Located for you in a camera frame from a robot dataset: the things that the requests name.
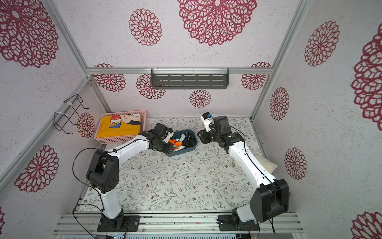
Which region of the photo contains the orange glue gun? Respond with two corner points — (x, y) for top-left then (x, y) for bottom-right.
(169, 138), (183, 148)

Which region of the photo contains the dark teal storage box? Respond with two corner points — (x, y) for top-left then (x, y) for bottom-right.
(166, 129), (198, 157)

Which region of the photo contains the white glue gun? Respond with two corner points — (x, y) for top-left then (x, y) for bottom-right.
(171, 140), (185, 151)

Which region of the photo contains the mint green glue gun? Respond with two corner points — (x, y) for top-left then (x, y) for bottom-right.
(180, 132), (197, 148)

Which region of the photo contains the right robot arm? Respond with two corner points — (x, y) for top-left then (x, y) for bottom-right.
(197, 112), (289, 230)

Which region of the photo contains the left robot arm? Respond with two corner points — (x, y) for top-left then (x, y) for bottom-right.
(86, 123), (174, 232)

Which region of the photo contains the pink plastic basket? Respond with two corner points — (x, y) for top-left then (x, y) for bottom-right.
(94, 110), (147, 144)

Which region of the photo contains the yellow printed cloth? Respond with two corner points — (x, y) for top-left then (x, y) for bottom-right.
(97, 114), (142, 138)

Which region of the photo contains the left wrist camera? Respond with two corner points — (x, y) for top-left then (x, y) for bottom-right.
(162, 128), (174, 143)

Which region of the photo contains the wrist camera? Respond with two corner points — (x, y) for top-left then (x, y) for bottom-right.
(162, 128), (174, 143)
(201, 112), (214, 132)

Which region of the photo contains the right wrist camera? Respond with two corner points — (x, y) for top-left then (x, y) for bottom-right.
(201, 112), (214, 132)

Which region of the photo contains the grey wall shelf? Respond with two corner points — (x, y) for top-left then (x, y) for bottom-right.
(151, 68), (229, 90)

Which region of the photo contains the black wire wall rack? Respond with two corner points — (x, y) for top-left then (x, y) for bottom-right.
(53, 94), (90, 134)

